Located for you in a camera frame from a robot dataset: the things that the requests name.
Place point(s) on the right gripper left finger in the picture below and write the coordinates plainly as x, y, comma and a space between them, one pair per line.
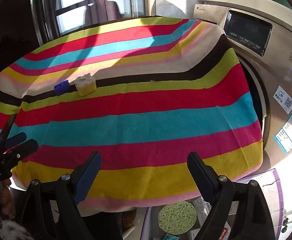
50, 209

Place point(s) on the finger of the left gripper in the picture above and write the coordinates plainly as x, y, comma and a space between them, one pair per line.
8, 143
16, 154

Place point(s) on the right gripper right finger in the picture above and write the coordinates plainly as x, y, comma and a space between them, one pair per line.
252, 219

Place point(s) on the green round sponge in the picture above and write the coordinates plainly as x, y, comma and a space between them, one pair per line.
177, 218

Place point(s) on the dark blue small block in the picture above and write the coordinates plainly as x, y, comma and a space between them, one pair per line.
62, 88

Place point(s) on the teal small box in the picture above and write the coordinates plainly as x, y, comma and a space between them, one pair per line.
168, 236

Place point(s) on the yellow white sponge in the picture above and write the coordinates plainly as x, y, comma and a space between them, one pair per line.
85, 84

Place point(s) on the striped colourful tablecloth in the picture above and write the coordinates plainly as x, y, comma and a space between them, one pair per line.
165, 87

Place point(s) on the silver washing machine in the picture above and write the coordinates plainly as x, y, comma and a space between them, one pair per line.
260, 31

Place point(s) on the window frame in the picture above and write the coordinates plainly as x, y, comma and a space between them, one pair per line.
55, 18

